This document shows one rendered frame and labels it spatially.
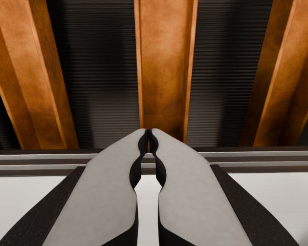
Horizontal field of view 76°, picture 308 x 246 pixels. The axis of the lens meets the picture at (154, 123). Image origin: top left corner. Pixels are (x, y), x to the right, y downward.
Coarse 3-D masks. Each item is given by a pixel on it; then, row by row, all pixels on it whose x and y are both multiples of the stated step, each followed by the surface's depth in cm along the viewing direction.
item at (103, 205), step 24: (120, 144) 10; (144, 144) 12; (96, 168) 9; (120, 168) 9; (72, 192) 8; (96, 192) 8; (120, 192) 8; (72, 216) 7; (96, 216) 7; (120, 216) 7; (48, 240) 6; (72, 240) 6; (96, 240) 6; (120, 240) 6
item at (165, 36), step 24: (144, 0) 28; (168, 0) 28; (192, 0) 25; (144, 24) 30; (168, 24) 30; (192, 24) 26; (144, 48) 31; (168, 48) 31; (192, 48) 27; (144, 72) 33; (168, 72) 33; (144, 96) 35; (168, 96) 35; (144, 120) 37; (168, 120) 37
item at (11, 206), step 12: (0, 180) 22; (12, 180) 22; (0, 192) 23; (12, 192) 23; (0, 204) 24; (12, 204) 24; (24, 204) 24; (0, 216) 25; (12, 216) 25; (0, 228) 26
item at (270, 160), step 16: (0, 160) 23; (16, 160) 23; (32, 160) 23; (48, 160) 23; (64, 160) 23; (80, 160) 23; (144, 160) 23; (208, 160) 23; (224, 160) 23; (240, 160) 23; (256, 160) 23; (272, 160) 23; (288, 160) 23; (304, 160) 23; (0, 176) 22
